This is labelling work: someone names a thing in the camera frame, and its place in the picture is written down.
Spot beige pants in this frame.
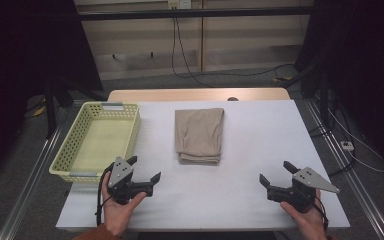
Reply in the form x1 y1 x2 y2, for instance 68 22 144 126
174 107 225 166

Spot pale yellow plastic basket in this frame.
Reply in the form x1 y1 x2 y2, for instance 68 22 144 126
48 101 142 183

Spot wooden table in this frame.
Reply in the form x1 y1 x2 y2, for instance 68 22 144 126
107 87 291 103

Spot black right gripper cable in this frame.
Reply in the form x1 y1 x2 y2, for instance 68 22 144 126
313 196 330 231

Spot black hanging cable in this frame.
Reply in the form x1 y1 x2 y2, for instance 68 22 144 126
170 16 214 89

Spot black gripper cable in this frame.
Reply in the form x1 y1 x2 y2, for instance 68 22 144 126
95 164 115 228
313 196 330 231

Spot black horizontal bar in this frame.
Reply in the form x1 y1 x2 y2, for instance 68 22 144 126
78 5 314 22

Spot black metal stand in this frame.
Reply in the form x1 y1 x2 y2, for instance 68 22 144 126
291 59 339 132
43 75 108 140

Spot metal floor rail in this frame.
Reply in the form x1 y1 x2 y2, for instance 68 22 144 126
303 99 384 240
0 99 79 240

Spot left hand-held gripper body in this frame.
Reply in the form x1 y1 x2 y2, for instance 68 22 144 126
106 156 138 206

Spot person's left hand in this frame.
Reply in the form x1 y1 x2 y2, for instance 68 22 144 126
101 172 148 237

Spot white table mat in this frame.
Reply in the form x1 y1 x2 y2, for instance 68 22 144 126
55 99 351 232

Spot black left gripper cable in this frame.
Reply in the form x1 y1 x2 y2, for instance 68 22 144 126
95 164 115 228

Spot white wall socket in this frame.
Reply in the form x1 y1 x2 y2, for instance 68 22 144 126
167 0 193 10

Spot person's right hand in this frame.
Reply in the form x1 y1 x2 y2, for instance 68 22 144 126
279 189 328 240

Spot white floor cable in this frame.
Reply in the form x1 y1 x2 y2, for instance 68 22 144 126
328 109 384 174

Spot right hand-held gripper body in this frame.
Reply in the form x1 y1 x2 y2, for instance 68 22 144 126
289 166 341 214

